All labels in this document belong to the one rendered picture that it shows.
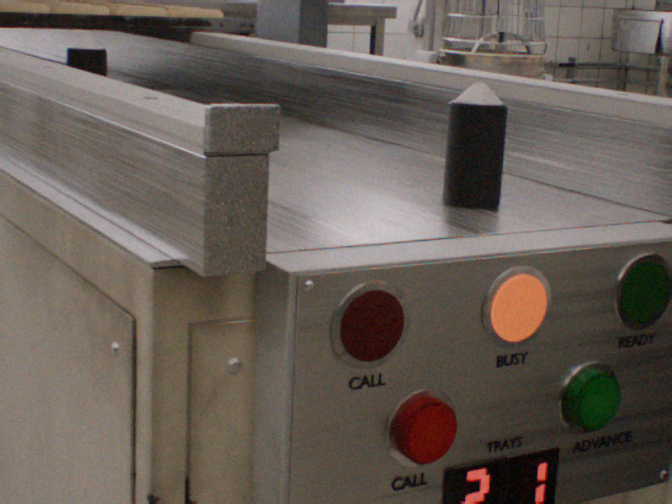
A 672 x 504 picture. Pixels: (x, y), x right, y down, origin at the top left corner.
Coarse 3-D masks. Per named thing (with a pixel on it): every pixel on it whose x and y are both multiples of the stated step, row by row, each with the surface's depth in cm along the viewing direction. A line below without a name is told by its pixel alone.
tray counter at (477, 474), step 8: (472, 472) 54; (480, 472) 54; (464, 480) 54; (488, 480) 55; (464, 488) 54; (480, 488) 54; (488, 488) 55; (464, 496) 54; (472, 496) 54; (480, 496) 55
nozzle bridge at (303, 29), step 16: (272, 0) 142; (288, 0) 138; (304, 0) 136; (320, 0) 137; (272, 16) 142; (288, 16) 139; (304, 16) 136; (320, 16) 137; (256, 32) 146; (272, 32) 143; (288, 32) 139; (304, 32) 137; (320, 32) 138
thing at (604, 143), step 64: (128, 64) 134; (192, 64) 117; (256, 64) 105; (320, 64) 94; (384, 64) 86; (384, 128) 87; (512, 128) 73; (576, 128) 68; (640, 128) 64; (640, 192) 64
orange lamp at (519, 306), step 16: (512, 288) 53; (528, 288) 53; (496, 304) 52; (512, 304) 53; (528, 304) 53; (544, 304) 54; (496, 320) 53; (512, 320) 53; (528, 320) 54; (512, 336) 53
